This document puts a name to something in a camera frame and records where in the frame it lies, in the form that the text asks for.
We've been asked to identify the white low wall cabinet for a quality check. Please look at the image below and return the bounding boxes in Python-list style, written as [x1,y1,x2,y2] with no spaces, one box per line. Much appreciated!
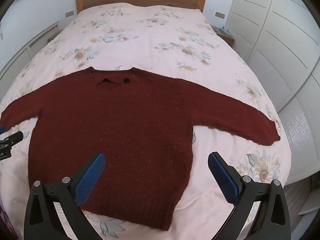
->
[0,21,60,103]

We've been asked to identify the white panelled wardrobe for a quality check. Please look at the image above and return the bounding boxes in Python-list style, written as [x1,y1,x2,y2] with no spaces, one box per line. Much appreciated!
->
[224,0,320,180]

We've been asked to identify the bed with floral duvet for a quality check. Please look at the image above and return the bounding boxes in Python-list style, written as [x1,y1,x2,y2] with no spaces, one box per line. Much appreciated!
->
[0,3,292,240]

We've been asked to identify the wooden nightstand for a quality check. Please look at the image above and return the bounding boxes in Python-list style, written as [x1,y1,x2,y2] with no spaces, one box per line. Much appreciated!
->
[209,24,236,47]

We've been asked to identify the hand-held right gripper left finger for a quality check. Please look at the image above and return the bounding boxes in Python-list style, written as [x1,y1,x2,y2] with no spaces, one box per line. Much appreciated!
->
[24,152,106,240]

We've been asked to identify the dark red knitted sweater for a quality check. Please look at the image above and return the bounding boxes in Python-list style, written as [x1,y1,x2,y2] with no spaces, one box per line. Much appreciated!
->
[0,66,281,232]

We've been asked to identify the purple cloth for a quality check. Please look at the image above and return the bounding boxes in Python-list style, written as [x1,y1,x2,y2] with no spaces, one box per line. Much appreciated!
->
[0,202,18,240]

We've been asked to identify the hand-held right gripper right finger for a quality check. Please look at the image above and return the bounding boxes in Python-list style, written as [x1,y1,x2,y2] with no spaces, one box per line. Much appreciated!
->
[208,151,292,240]

